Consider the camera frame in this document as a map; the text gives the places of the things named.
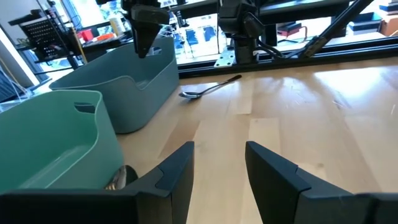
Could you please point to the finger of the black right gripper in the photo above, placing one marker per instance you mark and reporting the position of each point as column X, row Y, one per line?
column 150, row 34
column 141, row 37

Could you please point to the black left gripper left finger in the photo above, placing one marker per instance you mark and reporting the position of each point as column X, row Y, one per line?
column 93, row 207

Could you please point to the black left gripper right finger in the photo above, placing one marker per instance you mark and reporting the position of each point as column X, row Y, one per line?
column 311, row 205

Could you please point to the glossy black spoon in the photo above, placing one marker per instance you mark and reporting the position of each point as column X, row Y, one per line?
column 119, row 179

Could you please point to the iridescent purple-blue spoon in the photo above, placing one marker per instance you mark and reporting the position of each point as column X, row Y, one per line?
column 190, row 95

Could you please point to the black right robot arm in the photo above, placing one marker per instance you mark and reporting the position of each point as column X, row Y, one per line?
column 242, row 18

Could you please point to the pale bottle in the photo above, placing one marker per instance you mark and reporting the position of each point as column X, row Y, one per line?
column 116, row 26

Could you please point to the red box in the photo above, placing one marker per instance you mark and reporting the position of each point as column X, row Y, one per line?
column 87, row 35

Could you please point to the blue-grey plastic bin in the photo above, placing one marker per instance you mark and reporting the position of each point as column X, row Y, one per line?
column 130, row 102

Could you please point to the perforated silver mounting plate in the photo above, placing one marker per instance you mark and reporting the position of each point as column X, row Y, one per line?
column 225, row 58

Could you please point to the teal plastic bin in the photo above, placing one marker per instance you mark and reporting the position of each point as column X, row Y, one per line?
column 46, row 140

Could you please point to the black pegboard rack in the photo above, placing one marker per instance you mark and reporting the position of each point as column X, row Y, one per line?
column 43, row 37

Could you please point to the dark stacked boxes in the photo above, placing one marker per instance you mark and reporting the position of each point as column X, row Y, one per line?
column 363, row 25

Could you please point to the brown cardboard box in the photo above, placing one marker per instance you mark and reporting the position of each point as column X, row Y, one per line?
column 390, row 25

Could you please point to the black aluminium table frame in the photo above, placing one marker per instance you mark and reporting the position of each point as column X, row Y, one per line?
column 342, row 56

